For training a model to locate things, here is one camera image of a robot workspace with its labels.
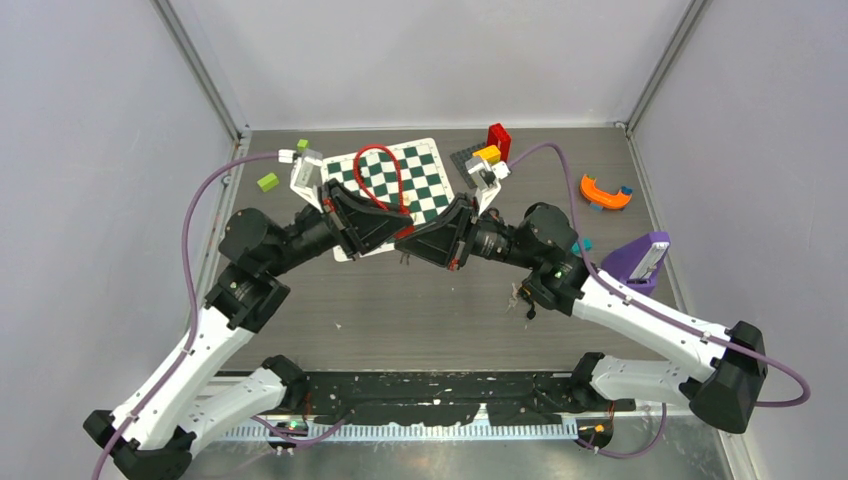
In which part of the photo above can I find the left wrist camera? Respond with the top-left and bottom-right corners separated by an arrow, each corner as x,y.
277,148 -> 323,209

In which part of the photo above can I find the red building block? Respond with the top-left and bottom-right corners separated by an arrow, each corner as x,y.
487,123 -> 512,162

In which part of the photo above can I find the yellow building block tower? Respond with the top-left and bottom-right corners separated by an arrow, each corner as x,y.
472,145 -> 502,165

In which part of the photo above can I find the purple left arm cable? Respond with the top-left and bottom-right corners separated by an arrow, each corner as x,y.
89,150 -> 283,480

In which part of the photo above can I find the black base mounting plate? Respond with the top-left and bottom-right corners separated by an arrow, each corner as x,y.
277,371 -> 635,427

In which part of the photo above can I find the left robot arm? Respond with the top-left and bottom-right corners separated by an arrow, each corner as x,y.
84,180 -> 414,479

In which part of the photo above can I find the red cable with plug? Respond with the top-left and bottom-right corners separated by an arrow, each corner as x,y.
352,144 -> 417,241

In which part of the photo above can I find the purple white device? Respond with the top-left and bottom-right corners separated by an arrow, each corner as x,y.
601,231 -> 671,296

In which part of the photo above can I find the dark grey building baseplate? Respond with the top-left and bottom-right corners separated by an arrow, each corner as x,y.
449,142 -> 487,176

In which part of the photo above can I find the yellow black key fob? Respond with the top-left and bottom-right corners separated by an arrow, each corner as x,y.
506,283 -> 538,321

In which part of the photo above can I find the light green block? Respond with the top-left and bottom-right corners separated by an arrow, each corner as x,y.
256,172 -> 280,193

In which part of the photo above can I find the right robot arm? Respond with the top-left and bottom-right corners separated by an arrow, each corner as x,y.
353,195 -> 768,434

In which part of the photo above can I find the teal cube block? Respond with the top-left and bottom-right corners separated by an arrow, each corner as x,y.
571,238 -> 593,255

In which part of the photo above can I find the orange curved toy track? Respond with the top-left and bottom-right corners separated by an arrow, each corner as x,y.
579,174 -> 633,211

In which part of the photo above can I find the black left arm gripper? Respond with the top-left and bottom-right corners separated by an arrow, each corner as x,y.
265,178 -> 413,277

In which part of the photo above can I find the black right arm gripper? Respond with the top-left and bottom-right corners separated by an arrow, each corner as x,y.
395,193 -> 541,272

